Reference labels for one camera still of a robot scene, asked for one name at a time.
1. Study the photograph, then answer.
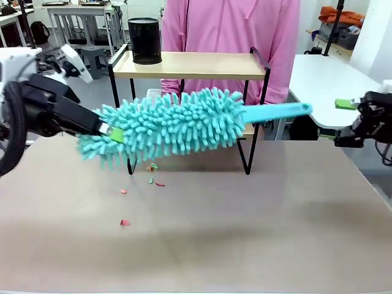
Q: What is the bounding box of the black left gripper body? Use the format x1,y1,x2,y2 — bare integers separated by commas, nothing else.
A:
21,74,105,138

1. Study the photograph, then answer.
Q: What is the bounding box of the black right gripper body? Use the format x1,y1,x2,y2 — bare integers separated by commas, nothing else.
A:
355,91,392,143

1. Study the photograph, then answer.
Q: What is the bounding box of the teal microfibre duster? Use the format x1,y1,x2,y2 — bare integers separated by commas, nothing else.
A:
75,86,314,175

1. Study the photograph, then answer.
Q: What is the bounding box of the white table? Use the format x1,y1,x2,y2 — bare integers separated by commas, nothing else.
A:
275,54,392,141

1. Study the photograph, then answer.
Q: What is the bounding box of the black box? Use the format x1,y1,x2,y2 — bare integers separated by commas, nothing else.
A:
289,118,320,141

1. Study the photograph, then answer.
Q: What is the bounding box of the grey crate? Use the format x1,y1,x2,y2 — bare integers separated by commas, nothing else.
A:
336,29,361,50

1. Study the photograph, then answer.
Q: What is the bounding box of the grey stool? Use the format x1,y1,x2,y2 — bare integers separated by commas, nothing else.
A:
80,46,108,80

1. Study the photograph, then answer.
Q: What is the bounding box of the black pole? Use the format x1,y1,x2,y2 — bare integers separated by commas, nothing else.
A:
20,0,35,50
323,0,344,58

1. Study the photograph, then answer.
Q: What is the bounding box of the black backpack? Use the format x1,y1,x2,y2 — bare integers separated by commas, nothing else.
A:
30,20,51,45

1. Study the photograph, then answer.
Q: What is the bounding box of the orange cloth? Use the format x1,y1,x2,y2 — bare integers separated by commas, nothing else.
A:
318,6,366,28

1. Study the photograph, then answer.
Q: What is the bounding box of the black mesh bin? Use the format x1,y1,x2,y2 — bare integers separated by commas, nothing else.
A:
127,17,162,66

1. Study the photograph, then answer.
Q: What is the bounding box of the white workbench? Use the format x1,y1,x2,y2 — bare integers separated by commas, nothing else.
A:
45,1,125,47

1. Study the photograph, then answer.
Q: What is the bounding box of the person in pink shirt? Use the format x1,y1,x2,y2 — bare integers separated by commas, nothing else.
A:
160,0,301,107

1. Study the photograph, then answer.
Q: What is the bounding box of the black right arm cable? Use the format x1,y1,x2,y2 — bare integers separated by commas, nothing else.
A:
375,139,392,167

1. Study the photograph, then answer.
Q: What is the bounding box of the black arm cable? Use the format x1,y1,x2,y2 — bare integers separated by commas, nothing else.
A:
375,139,392,167
0,81,27,178

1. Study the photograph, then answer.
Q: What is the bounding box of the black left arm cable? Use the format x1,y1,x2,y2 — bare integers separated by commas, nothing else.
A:
0,81,27,178

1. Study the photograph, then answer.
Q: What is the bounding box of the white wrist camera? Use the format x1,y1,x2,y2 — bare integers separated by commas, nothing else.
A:
59,44,94,85

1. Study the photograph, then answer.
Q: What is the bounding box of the black frame wooden shelf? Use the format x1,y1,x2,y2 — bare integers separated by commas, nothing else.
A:
107,43,272,176

